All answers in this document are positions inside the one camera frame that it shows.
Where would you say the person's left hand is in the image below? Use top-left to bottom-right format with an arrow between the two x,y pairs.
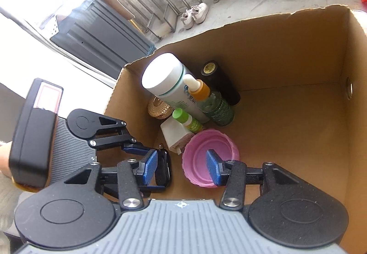
0,142 -> 13,177

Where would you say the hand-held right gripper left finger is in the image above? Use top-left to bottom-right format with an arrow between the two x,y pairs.
64,150 -> 159,210

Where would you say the small green bottle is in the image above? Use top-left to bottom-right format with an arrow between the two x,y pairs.
172,108 -> 205,133

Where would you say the white bottle with lid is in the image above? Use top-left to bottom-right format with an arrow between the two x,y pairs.
141,53 -> 211,124

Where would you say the gold-lid dark jar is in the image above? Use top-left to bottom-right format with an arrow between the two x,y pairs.
147,96 -> 174,120

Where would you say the dark grey cabinet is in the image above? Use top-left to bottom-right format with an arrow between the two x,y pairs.
50,0 -> 157,88

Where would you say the white sneaker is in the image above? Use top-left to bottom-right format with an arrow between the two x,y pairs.
191,3 -> 209,24
181,9 -> 197,29

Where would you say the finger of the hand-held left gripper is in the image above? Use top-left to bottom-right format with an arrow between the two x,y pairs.
100,182 -> 170,200
89,116 -> 158,163

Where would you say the green dropper bottle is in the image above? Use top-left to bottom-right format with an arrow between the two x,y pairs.
183,73 -> 236,127

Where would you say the pink plastic lid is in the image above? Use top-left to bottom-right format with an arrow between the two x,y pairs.
182,128 -> 240,188

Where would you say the metal wire rack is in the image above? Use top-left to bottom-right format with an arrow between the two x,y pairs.
129,3 -> 178,39

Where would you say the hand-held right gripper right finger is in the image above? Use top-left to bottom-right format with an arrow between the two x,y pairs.
206,149 -> 290,210

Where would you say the cardboard box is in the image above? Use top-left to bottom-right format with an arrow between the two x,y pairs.
103,5 -> 367,246

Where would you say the black cylinder bottle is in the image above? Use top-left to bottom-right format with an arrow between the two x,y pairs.
200,61 -> 241,106

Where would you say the white charger plug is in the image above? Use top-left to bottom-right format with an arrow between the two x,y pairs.
160,116 -> 195,155

